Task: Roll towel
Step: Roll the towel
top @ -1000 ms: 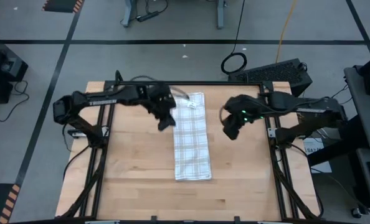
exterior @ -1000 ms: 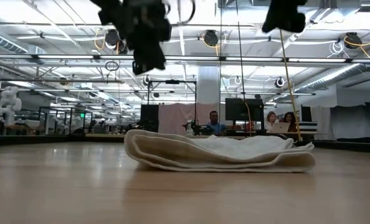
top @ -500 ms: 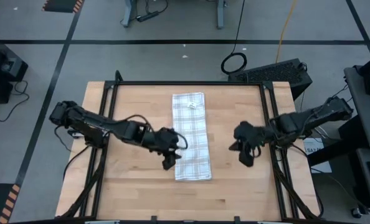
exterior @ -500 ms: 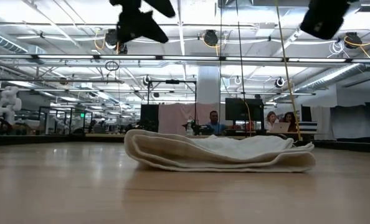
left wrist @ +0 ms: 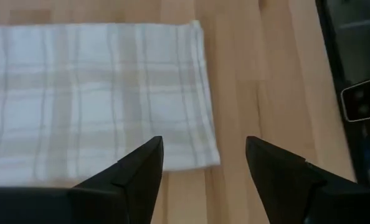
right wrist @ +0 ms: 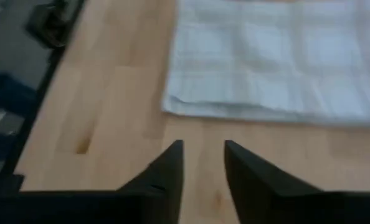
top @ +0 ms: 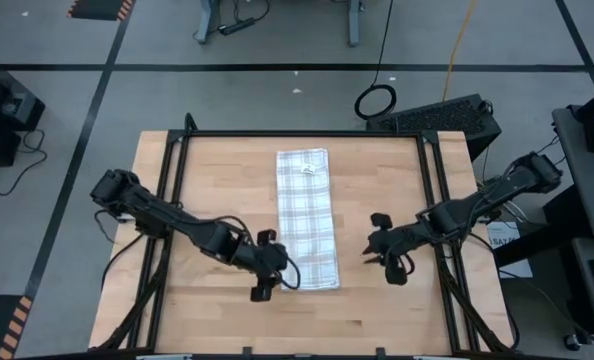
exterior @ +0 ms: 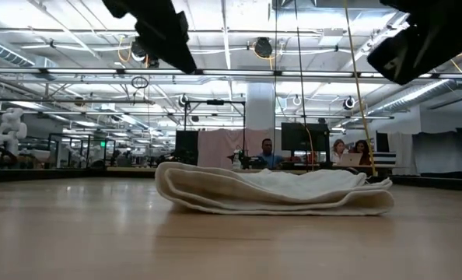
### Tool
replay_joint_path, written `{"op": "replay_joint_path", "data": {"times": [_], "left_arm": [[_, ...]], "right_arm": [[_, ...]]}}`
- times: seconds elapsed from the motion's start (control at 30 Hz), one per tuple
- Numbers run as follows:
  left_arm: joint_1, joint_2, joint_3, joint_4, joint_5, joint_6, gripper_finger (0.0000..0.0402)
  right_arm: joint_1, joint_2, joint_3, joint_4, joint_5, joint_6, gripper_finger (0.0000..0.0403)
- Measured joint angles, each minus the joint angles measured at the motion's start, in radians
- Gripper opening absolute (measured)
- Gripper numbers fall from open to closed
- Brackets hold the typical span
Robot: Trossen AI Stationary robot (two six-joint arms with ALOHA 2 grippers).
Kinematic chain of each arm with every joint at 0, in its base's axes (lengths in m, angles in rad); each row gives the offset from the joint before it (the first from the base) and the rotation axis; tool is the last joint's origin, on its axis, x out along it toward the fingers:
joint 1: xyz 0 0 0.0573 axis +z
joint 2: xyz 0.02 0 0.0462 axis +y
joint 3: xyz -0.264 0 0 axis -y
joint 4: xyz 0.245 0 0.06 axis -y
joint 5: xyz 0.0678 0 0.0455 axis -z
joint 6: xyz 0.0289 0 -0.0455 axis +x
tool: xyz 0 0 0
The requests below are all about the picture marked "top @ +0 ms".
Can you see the black table edge bracket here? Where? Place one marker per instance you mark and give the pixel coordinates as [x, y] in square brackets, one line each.
[247, 351]
[380, 351]

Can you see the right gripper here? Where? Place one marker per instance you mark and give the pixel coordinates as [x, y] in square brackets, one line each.
[402, 242]

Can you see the white paper sheet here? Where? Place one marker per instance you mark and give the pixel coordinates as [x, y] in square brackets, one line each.
[504, 235]

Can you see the black computer tower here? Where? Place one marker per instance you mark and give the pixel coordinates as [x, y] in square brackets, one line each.
[437, 117]

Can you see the large black equipment box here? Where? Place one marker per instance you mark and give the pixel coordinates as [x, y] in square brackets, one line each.
[7, 100]

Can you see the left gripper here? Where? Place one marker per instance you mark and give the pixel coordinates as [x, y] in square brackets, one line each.
[267, 262]

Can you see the black desk base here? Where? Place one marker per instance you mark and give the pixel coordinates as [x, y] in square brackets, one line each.
[552, 225]

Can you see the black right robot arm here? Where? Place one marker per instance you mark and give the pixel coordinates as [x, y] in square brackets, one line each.
[482, 200]

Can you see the black aluminium table frame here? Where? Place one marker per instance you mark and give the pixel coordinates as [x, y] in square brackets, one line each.
[302, 133]

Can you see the grey desk leg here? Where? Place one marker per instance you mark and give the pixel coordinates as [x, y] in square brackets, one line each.
[353, 25]
[207, 20]

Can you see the white plaid towel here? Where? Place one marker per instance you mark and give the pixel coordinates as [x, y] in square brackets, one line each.
[307, 220]

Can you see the black caster wheel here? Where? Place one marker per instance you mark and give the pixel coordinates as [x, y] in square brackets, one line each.
[572, 342]

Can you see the grey side desk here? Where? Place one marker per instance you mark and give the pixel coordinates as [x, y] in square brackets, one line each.
[584, 300]

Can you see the white strip on frame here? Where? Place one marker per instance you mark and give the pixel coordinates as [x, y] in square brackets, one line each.
[164, 357]
[434, 357]

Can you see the black power strip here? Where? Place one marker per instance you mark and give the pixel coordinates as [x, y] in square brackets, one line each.
[237, 26]

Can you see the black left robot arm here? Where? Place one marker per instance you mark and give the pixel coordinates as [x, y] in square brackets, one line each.
[167, 220]

